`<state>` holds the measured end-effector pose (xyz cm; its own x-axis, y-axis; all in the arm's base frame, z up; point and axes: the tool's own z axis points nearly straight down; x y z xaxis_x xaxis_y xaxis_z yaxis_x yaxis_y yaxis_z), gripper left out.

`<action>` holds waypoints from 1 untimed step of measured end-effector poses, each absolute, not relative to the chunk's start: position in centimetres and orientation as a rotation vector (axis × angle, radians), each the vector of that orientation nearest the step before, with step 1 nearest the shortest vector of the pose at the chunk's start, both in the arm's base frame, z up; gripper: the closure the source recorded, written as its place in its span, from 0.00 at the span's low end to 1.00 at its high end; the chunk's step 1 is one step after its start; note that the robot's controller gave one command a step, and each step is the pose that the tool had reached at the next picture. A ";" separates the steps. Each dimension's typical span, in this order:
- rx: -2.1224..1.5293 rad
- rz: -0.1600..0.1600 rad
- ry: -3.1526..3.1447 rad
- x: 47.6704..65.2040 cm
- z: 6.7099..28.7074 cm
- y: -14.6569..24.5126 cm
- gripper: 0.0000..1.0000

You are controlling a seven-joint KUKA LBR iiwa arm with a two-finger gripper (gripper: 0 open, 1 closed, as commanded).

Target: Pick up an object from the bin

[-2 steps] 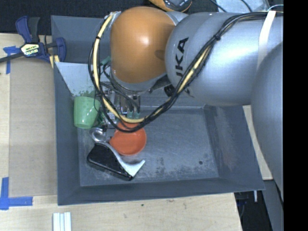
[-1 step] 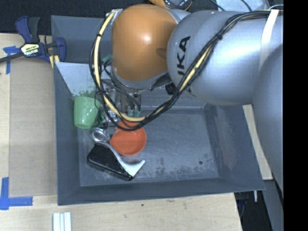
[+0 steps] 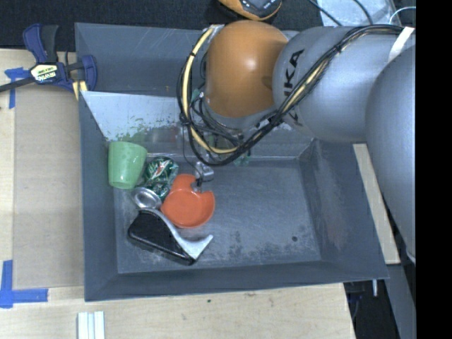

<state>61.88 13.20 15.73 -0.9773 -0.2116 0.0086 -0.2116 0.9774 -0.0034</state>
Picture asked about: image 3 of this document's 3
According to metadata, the green cup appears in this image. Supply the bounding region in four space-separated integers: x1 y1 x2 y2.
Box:
107 141 148 191

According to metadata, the grey metal bin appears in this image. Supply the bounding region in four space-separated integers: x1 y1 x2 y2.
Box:
73 22 391 302

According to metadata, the orange bowl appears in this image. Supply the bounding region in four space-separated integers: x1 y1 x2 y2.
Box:
160 173 217 230

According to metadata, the silver curved metal piece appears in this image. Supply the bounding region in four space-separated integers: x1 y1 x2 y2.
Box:
140 207 215 261

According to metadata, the black flat case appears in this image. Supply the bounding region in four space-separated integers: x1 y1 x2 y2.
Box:
127 211 195 266

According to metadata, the green drink can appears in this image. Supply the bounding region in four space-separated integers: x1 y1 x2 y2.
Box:
133 155 180 210

